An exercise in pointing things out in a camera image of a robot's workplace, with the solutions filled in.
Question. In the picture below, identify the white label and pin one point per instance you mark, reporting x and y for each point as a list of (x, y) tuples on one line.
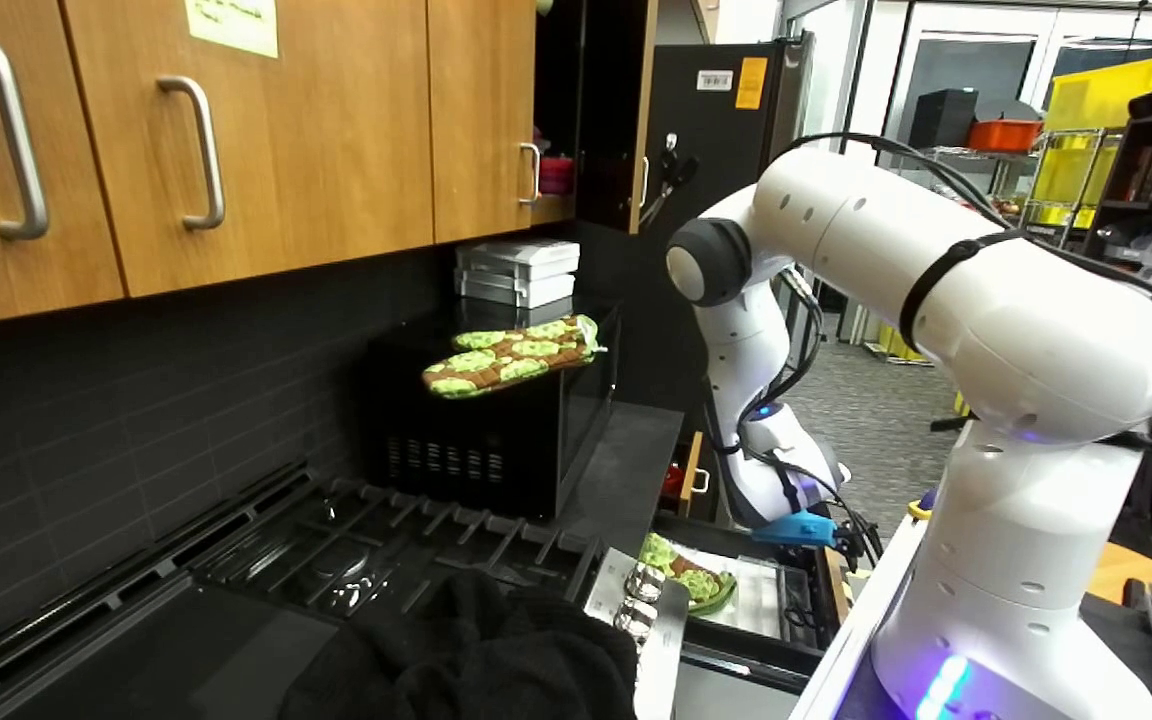
[(714, 82)]

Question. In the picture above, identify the white box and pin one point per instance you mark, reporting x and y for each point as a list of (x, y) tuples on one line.
[(521, 257), (521, 294)]

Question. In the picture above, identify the red kitchen utensil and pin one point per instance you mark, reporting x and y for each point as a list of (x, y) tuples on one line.
[(675, 482)]

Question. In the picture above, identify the orange storage bin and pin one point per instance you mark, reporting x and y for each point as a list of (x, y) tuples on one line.
[(1002, 138)]

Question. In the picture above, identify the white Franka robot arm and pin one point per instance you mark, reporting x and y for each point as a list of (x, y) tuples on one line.
[(1029, 320)]

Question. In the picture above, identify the silver stove knob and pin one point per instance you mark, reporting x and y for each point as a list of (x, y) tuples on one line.
[(654, 576), (640, 597), (629, 622)]

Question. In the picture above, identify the black gas stove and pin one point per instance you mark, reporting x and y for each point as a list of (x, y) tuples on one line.
[(378, 547)]

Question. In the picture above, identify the large yellow storage bin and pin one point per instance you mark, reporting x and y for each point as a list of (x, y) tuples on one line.
[(1109, 106)]

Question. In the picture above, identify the black steel microwave oven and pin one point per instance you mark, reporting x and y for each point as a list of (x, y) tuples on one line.
[(498, 440)]

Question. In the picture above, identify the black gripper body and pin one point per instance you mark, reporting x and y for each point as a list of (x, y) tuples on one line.
[(854, 547)]

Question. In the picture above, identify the green sticky note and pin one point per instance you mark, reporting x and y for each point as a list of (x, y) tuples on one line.
[(235, 20)]

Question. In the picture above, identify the yellow sticker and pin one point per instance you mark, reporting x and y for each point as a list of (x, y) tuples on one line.
[(753, 82)]

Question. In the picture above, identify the black tall cabinet panel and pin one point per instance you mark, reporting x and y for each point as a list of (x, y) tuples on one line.
[(739, 155)]

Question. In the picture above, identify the yellow parts bin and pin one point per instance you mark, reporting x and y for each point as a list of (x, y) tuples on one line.
[(896, 347)]

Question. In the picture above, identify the black cloth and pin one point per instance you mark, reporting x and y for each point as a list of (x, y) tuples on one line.
[(470, 663)]

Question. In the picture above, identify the green patterned oven mitt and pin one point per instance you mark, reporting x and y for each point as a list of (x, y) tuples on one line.
[(696, 581), (510, 354)]

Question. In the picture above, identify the black storage box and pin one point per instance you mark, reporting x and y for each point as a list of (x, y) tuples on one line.
[(944, 118)]

